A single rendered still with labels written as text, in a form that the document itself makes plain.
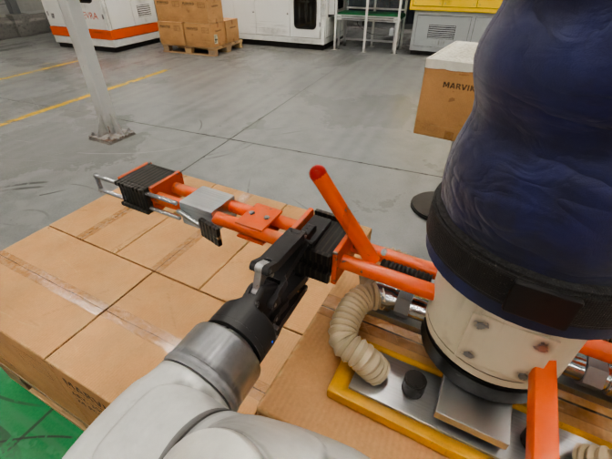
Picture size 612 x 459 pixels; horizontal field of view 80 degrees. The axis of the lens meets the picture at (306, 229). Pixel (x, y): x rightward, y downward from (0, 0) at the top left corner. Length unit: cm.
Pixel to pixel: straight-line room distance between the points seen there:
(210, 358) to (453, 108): 195
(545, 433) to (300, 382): 29
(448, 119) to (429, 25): 564
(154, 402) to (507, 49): 38
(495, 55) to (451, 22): 740
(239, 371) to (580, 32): 37
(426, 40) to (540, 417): 754
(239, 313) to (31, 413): 156
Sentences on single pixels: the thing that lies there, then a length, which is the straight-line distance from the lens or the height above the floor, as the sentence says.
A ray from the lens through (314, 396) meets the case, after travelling 54.
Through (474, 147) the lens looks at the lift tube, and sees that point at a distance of 35.
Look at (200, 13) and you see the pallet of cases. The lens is 763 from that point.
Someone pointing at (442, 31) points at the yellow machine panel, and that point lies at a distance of 775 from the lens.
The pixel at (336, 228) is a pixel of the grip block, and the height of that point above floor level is 110.
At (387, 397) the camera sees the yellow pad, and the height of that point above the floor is 97.
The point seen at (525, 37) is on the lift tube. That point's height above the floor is 138.
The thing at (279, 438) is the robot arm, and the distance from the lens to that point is 24.
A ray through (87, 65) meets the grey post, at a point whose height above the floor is 68.
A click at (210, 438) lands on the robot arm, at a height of 121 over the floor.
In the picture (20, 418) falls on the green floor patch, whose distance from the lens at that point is 193.
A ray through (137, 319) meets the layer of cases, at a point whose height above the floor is 54.
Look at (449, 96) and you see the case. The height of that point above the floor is 85.
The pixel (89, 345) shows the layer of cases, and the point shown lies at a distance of 124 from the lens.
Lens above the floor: 142
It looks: 37 degrees down
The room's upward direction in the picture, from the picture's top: straight up
